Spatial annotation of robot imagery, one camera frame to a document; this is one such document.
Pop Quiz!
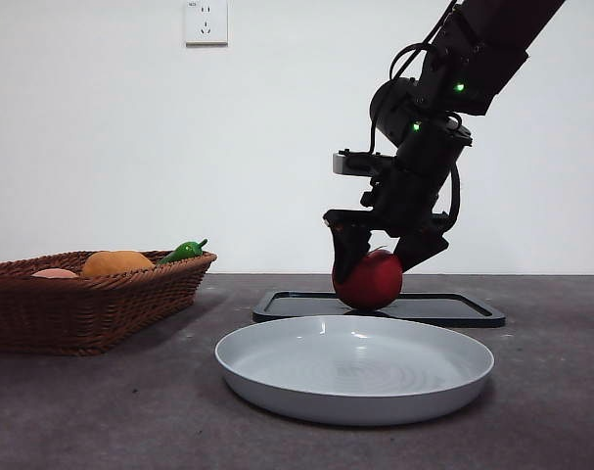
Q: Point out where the red tomato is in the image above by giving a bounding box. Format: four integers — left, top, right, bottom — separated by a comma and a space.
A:
333, 248, 405, 310

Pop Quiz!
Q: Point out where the black rectangular tray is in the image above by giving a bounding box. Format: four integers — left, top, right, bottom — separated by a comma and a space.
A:
251, 290, 507, 329

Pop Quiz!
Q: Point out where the grey round plate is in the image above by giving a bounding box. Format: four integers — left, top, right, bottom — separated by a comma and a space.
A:
214, 314, 496, 427

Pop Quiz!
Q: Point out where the green chili pepper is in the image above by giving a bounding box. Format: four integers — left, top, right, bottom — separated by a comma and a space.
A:
155, 239, 209, 267

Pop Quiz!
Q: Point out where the orange round fruit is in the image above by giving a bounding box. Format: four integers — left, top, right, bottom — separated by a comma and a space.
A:
80, 250, 157, 280

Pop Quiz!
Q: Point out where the brown wicker basket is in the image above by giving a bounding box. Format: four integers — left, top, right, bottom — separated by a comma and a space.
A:
0, 250, 218, 357

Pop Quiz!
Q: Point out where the pink round vegetable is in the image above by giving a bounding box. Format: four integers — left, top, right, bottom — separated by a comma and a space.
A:
30, 267, 80, 280

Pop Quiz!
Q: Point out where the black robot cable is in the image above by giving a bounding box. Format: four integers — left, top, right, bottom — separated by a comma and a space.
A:
442, 161, 463, 231
367, 0, 459, 154

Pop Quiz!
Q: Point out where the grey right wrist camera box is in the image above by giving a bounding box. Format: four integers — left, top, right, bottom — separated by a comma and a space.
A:
332, 148, 398, 178

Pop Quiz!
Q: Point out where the white wall socket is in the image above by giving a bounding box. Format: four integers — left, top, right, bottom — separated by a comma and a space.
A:
185, 0, 229, 48

